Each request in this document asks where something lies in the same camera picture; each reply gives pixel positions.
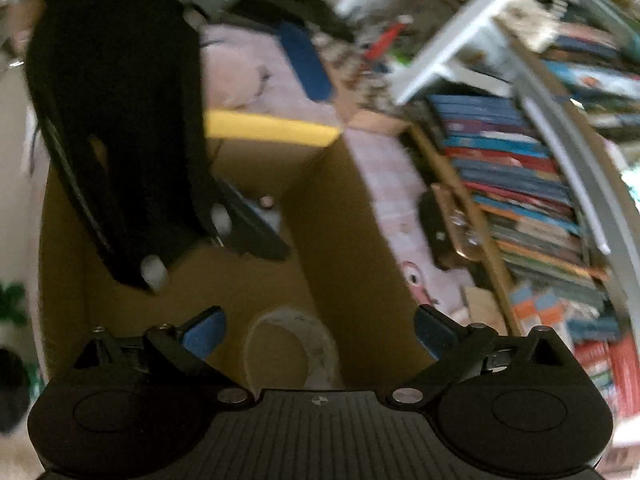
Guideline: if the clear tape roll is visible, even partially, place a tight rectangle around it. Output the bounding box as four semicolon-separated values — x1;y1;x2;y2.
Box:
243;307;346;390

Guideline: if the green plant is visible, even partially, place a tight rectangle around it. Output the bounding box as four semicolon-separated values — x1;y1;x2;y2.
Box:
0;282;31;331

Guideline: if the row of colourful books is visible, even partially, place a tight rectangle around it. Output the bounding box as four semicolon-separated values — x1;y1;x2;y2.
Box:
427;25;640;411

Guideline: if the brown cardboard box yellow rim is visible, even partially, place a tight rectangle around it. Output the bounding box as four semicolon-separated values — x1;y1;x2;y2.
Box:
37;107;438;391

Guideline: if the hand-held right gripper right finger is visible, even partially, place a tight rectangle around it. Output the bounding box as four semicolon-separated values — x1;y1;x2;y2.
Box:
392;305;576;406

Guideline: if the dark round object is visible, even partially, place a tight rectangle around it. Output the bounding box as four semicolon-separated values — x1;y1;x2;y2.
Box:
0;347;32;433

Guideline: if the pile of thin wooden boards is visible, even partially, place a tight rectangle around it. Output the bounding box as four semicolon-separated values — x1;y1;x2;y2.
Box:
460;282;511;331

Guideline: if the black box with gold lid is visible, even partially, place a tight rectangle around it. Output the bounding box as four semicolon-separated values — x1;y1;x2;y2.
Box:
417;182;488;268

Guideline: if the wooden shelf ledge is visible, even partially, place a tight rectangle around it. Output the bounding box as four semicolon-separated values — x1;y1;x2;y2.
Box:
405;122;526;336

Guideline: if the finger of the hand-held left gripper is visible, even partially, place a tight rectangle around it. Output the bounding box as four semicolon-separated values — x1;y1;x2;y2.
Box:
240;0;356;103
207;180;292;262

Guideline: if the red bottle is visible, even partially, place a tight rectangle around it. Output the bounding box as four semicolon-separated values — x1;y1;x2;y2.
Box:
362;15;413;61

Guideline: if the pink checkered printed mat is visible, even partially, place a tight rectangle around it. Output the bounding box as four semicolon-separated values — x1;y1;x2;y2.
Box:
200;25;471;326

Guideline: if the stack of orange white boxes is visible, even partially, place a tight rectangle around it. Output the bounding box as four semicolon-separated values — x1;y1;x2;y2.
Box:
512;282;576;338

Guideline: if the white shelf frame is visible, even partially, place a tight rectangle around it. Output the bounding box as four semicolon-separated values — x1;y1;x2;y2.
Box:
390;0;556;106

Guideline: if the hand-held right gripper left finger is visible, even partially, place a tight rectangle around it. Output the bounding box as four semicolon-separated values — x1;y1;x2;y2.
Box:
75;306;249;406

